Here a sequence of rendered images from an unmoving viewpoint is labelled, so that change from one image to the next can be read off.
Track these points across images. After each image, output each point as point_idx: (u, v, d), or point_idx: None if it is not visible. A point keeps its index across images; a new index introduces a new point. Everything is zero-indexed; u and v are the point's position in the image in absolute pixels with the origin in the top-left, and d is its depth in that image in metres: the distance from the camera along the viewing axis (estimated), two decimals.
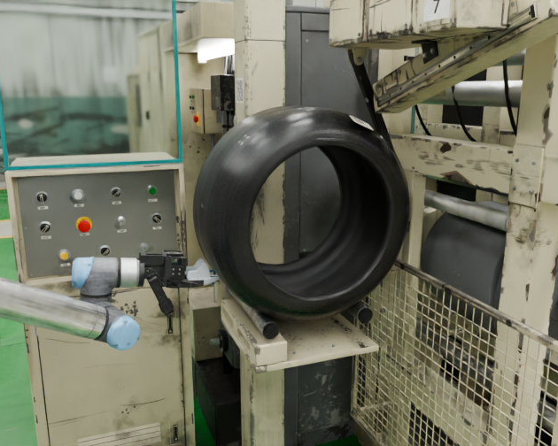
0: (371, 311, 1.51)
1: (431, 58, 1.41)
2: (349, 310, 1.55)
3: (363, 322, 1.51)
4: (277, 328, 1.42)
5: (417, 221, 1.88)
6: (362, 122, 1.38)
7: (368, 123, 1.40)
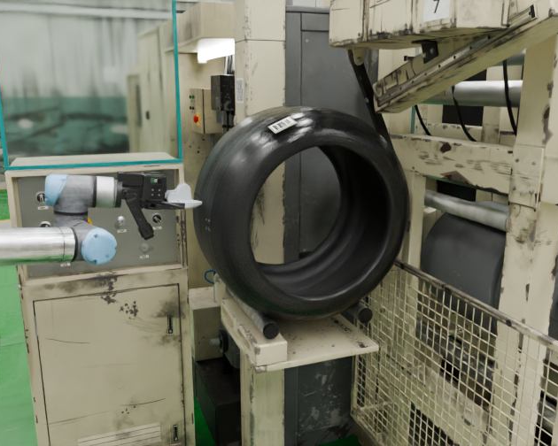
0: (360, 312, 1.50)
1: (431, 58, 1.41)
2: None
3: (372, 313, 1.52)
4: (267, 328, 1.40)
5: (417, 221, 1.88)
6: (282, 124, 1.30)
7: (288, 117, 1.32)
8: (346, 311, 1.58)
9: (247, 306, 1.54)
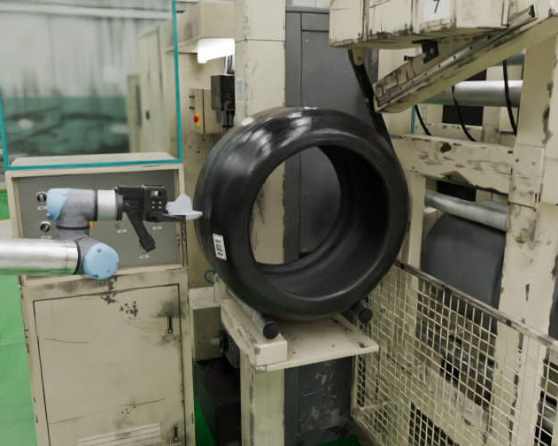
0: (364, 322, 1.51)
1: (431, 58, 1.41)
2: (360, 302, 1.56)
3: (362, 311, 1.50)
4: (269, 337, 1.41)
5: (417, 221, 1.88)
6: (219, 246, 1.32)
7: (213, 235, 1.32)
8: None
9: None
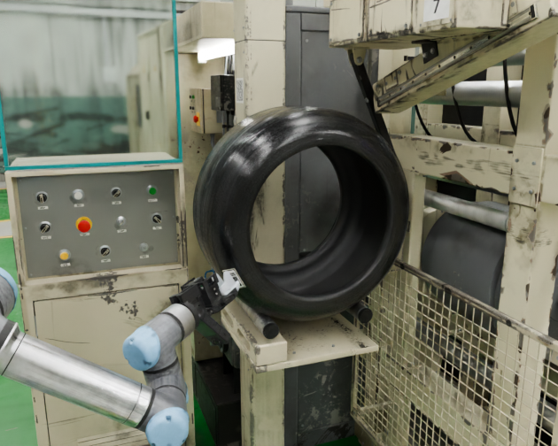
0: (372, 315, 1.52)
1: (431, 58, 1.41)
2: None
3: (360, 320, 1.51)
4: (277, 332, 1.42)
5: (417, 221, 1.88)
6: (234, 279, 1.35)
7: (223, 272, 1.35)
8: None
9: None
